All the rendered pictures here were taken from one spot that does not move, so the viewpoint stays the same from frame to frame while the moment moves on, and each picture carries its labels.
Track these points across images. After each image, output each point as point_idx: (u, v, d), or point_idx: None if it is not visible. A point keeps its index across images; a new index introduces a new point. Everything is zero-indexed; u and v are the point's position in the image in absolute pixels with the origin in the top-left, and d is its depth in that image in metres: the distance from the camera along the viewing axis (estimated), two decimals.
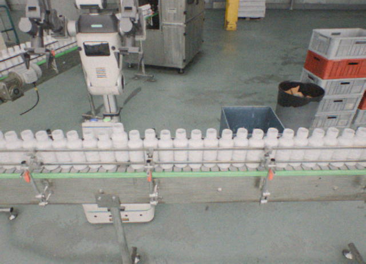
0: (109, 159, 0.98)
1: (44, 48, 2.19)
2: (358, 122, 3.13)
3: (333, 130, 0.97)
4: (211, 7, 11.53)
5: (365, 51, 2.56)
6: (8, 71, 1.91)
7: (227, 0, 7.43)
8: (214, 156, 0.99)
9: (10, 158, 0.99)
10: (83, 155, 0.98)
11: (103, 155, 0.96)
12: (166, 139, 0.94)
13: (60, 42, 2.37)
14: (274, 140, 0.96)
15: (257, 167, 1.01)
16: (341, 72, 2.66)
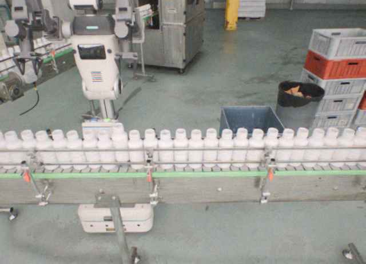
0: (109, 159, 0.98)
1: (44, 48, 2.19)
2: (358, 122, 3.13)
3: (333, 130, 0.97)
4: (211, 7, 11.53)
5: (365, 51, 2.56)
6: (8, 71, 1.91)
7: (227, 0, 7.43)
8: (214, 156, 0.99)
9: (10, 158, 0.99)
10: (83, 155, 0.98)
11: (103, 155, 0.96)
12: (166, 139, 0.94)
13: None
14: (274, 140, 0.96)
15: (257, 167, 1.01)
16: (341, 72, 2.66)
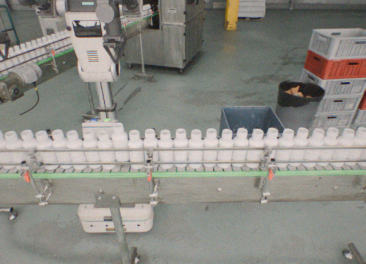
0: (109, 159, 0.98)
1: (44, 48, 2.19)
2: (358, 122, 3.13)
3: (333, 130, 0.97)
4: (211, 7, 11.53)
5: (365, 51, 2.56)
6: (8, 71, 1.91)
7: (227, 0, 7.43)
8: (214, 156, 0.99)
9: (10, 158, 0.99)
10: (83, 155, 0.98)
11: (103, 155, 0.96)
12: (166, 139, 0.94)
13: (60, 42, 2.37)
14: (274, 140, 0.96)
15: (257, 167, 1.01)
16: (341, 72, 2.66)
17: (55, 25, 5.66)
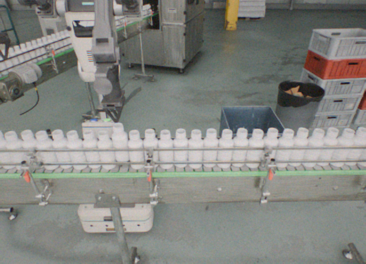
0: (109, 159, 0.98)
1: (44, 48, 2.19)
2: (358, 122, 3.13)
3: (333, 130, 0.97)
4: (211, 7, 11.53)
5: (365, 51, 2.56)
6: (8, 71, 1.91)
7: (227, 0, 7.43)
8: (214, 156, 0.99)
9: (10, 158, 0.99)
10: (83, 155, 0.98)
11: (103, 155, 0.96)
12: (166, 139, 0.94)
13: (60, 42, 2.37)
14: (274, 140, 0.96)
15: (257, 167, 1.01)
16: (341, 72, 2.66)
17: (55, 25, 5.66)
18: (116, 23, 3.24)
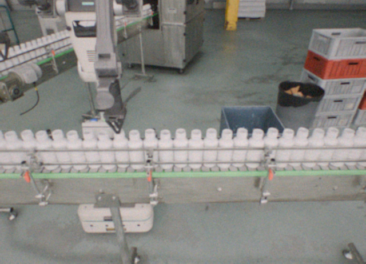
0: (109, 159, 0.98)
1: (44, 48, 2.19)
2: (358, 122, 3.13)
3: (333, 130, 0.97)
4: (211, 7, 11.53)
5: (365, 51, 2.56)
6: (8, 71, 1.91)
7: (227, 0, 7.43)
8: (214, 156, 0.99)
9: (10, 158, 0.99)
10: (83, 155, 0.98)
11: (103, 155, 0.96)
12: (166, 139, 0.94)
13: (60, 42, 2.37)
14: (274, 140, 0.96)
15: (257, 167, 1.01)
16: (341, 72, 2.66)
17: (55, 25, 5.66)
18: (116, 23, 3.24)
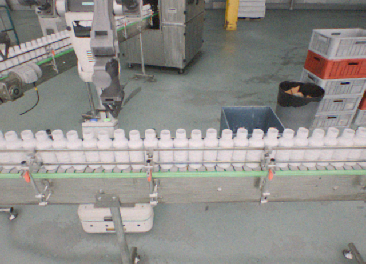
0: (109, 159, 0.98)
1: (44, 48, 2.19)
2: (358, 122, 3.13)
3: (333, 130, 0.97)
4: (211, 7, 11.53)
5: (365, 51, 2.56)
6: (8, 71, 1.91)
7: (227, 0, 7.43)
8: (214, 156, 0.99)
9: (10, 158, 0.99)
10: (83, 155, 0.98)
11: (103, 155, 0.96)
12: (166, 139, 0.94)
13: (60, 42, 2.37)
14: (274, 140, 0.96)
15: (257, 167, 1.01)
16: (341, 72, 2.66)
17: (55, 25, 5.66)
18: (116, 23, 3.24)
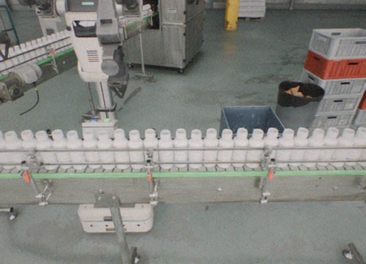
0: (109, 159, 0.98)
1: (44, 48, 2.19)
2: (358, 122, 3.13)
3: (333, 130, 0.97)
4: (211, 7, 11.53)
5: (365, 51, 2.56)
6: (8, 71, 1.91)
7: (227, 0, 7.43)
8: (214, 156, 0.99)
9: (10, 158, 0.99)
10: (83, 155, 0.98)
11: (103, 155, 0.96)
12: (166, 139, 0.94)
13: (60, 42, 2.37)
14: (274, 140, 0.96)
15: (257, 167, 1.01)
16: (341, 72, 2.66)
17: (55, 25, 5.66)
18: None
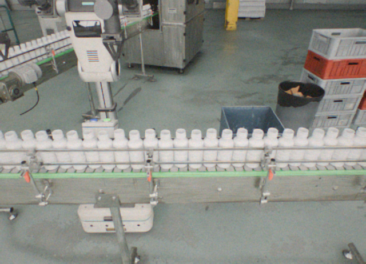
0: (109, 159, 0.98)
1: (44, 48, 2.19)
2: (358, 122, 3.13)
3: (333, 130, 0.97)
4: (211, 7, 11.53)
5: (365, 51, 2.56)
6: (8, 71, 1.91)
7: (227, 0, 7.43)
8: (214, 156, 0.99)
9: (10, 158, 0.99)
10: (83, 155, 0.98)
11: (103, 155, 0.96)
12: (166, 139, 0.94)
13: (60, 42, 2.37)
14: (274, 140, 0.96)
15: (257, 167, 1.01)
16: (341, 72, 2.66)
17: (55, 25, 5.66)
18: None
